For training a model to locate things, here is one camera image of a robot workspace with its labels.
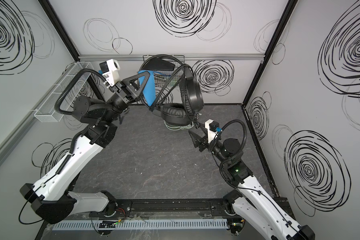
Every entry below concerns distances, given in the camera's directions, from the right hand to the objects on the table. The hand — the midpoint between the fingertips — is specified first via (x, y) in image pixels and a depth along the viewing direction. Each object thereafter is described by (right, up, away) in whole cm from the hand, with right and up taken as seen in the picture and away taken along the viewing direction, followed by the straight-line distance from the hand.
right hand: (194, 127), depth 65 cm
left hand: (-15, +16, -24) cm, 32 cm away
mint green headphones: (-8, -3, +36) cm, 37 cm away
